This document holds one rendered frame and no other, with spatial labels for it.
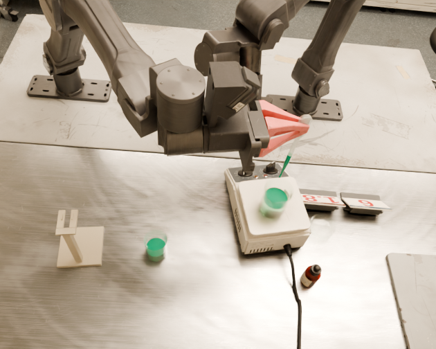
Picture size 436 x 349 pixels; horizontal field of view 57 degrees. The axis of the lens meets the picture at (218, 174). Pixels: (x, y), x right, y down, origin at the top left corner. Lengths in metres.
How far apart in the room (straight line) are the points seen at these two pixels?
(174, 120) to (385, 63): 0.94
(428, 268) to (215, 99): 0.61
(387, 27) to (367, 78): 2.08
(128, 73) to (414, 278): 0.66
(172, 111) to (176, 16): 2.50
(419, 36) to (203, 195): 2.69
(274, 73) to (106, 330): 0.78
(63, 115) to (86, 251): 0.37
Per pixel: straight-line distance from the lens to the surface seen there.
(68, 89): 1.05
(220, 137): 0.51
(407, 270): 0.90
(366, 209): 0.91
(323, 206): 0.88
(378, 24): 3.31
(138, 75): 0.57
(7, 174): 0.96
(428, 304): 0.89
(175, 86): 0.46
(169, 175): 0.89
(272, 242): 0.77
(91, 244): 0.82
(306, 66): 0.95
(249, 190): 0.78
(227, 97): 0.47
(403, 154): 1.09
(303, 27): 3.04
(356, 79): 1.23
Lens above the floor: 1.63
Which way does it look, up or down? 55 degrees down
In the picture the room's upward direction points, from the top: 9 degrees clockwise
